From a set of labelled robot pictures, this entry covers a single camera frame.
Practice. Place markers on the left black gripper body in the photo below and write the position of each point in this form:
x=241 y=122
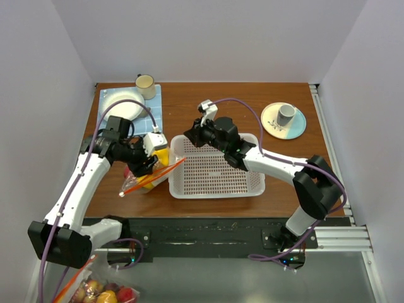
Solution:
x=135 y=156

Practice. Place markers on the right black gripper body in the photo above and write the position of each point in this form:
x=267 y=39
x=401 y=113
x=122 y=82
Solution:
x=206 y=135

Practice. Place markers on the fake yellow lemon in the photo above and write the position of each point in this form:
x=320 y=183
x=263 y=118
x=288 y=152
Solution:
x=162 y=158

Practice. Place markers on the fake yellow pepper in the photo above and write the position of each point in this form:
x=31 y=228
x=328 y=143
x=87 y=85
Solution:
x=146 y=183

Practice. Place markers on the clear zip top bag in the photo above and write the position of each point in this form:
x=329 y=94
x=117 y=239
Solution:
x=163 y=174

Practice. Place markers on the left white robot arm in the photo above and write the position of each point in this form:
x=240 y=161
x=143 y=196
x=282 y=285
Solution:
x=61 y=237

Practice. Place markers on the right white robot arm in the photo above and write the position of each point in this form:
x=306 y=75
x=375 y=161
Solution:
x=316 y=186

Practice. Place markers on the white perforated plastic basket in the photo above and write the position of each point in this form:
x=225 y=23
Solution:
x=206 y=175

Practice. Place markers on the blue checked cloth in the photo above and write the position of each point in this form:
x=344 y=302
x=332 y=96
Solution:
x=142 y=124

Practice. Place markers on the white bowl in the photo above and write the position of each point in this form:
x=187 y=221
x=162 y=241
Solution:
x=126 y=110

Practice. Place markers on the beige enamel mug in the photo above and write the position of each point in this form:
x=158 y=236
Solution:
x=145 y=84

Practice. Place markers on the grey cup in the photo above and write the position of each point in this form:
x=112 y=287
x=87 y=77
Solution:
x=286 y=113

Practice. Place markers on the pink and blue plate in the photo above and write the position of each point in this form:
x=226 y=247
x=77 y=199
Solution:
x=292 y=130

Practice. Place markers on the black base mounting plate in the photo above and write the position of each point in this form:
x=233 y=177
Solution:
x=207 y=238

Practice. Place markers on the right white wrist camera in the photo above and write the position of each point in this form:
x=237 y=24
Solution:
x=208 y=110

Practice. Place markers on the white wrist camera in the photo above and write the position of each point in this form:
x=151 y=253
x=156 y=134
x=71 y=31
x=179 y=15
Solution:
x=208 y=110
x=153 y=142

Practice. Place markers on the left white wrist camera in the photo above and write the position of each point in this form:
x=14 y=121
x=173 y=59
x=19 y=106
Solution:
x=153 y=142

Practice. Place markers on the aluminium frame rail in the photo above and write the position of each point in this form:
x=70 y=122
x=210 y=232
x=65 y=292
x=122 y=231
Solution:
x=351 y=239

